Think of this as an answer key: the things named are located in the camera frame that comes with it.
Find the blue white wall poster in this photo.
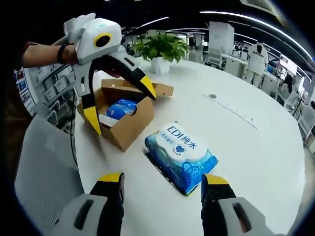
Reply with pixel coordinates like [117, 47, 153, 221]
[13, 68, 35, 116]

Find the green plant in white pot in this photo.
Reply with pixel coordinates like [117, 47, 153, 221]
[132, 33, 189, 74]

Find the black wristband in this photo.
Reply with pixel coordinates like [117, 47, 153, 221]
[56, 43, 68, 65]

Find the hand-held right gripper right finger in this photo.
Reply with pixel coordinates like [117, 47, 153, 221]
[201, 174, 276, 236]

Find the grey mesh office chair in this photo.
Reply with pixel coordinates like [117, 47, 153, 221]
[14, 114, 86, 229]

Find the person's left hand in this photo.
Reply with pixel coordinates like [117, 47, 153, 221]
[63, 43, 125, 79]

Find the pink display screen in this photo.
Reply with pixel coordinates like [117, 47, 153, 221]
[279, 55, 298, 76]

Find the blue plastic soft packet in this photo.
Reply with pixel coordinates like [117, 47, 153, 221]
[105, 98, 138, 118]

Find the grey storage shelf rack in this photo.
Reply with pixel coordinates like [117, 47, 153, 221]
[31, 62, 82, 123]

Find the brown cardboard shoe box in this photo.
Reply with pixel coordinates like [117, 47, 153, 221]
[76, 79, 175, 152]

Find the black cable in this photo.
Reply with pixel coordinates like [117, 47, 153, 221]
[68, 88, 79, 173]

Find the long ceiling light strip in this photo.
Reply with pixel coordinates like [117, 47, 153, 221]
[199, 10, 315, 61]

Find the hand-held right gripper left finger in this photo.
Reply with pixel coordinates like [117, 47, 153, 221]
[55, 173, 126, 236]

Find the white office chair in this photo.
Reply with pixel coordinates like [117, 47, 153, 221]
[284, 88, 305, 114]
[297, 105, 315, 138]
[205, 46, 226, 67]

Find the white blue wet wipes pack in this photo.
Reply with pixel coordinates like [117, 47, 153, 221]
[143, 120, 219, 197]

